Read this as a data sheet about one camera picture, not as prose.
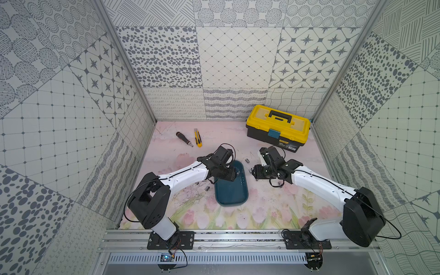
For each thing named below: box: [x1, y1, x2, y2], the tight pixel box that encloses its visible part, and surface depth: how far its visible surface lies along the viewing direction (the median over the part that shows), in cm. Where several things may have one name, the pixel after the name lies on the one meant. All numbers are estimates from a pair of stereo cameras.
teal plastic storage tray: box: [214, 159, 250, 207], surface depth 89 cm
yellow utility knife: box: [193, 128, 203, 148], surface depth 113 cm
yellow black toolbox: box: [245, 104, 311, 153], surface depth 101 cm
